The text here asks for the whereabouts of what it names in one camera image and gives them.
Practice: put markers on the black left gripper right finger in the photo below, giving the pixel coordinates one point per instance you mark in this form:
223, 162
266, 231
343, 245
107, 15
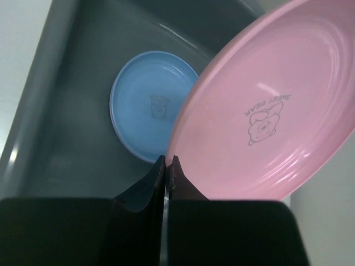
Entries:
218, 232

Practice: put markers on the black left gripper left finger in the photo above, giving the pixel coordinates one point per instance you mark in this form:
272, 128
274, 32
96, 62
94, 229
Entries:
124, 230

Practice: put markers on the pink plastic plate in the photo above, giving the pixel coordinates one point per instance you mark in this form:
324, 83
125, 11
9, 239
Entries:
273, 106

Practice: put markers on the blue plastic plate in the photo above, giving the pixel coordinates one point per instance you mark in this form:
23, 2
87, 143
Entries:
145, 99

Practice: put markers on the grey plastic bin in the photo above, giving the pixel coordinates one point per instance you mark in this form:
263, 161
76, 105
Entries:
61, 142

